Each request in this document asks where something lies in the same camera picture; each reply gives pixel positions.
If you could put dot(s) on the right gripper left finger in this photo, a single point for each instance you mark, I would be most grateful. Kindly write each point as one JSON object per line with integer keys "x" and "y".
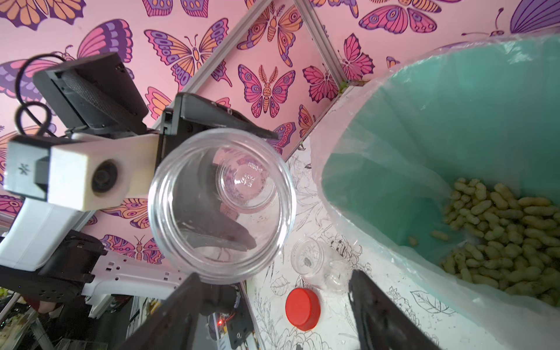
{"x": 174, "y": 324}

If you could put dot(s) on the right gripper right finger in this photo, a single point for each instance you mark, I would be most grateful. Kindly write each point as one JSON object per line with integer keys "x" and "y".
{"x": 380, "y": 323}

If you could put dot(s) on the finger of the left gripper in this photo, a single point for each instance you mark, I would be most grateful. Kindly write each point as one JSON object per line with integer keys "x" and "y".
{"x": 191, "y": 114}
{"x": 197, "y": 209}

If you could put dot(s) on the brown-lid peanut jar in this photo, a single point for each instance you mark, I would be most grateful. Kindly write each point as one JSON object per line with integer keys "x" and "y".
{"x": 257, "y": 191}

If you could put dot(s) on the red jar lid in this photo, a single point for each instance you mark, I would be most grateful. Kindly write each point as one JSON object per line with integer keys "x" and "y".
{"x": 302, "y": 309}

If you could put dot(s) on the clear jar of peanuts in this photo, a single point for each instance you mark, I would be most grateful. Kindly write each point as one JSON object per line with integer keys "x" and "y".
{"x": 321, "y": 266}

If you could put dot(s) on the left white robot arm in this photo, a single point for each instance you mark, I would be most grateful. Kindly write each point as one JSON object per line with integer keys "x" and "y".
{"x": 45, "y": 255}

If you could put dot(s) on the pile of dumped peanuts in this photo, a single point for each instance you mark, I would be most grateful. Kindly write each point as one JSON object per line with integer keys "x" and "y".
{"x": 512, "y": 243}

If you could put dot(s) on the clear plastic bin liner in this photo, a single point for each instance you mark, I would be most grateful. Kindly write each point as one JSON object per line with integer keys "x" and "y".
{"x": 386, "y": 167}

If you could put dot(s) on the teal plastic trash bin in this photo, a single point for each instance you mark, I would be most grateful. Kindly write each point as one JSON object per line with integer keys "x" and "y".
{"x": 452, "y": 166}

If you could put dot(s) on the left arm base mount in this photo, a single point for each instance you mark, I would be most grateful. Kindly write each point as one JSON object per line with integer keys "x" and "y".
{"x": 230, "y": 321}

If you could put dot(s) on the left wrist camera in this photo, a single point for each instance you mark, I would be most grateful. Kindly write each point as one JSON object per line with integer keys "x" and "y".
{"x": 83, "y": 173}

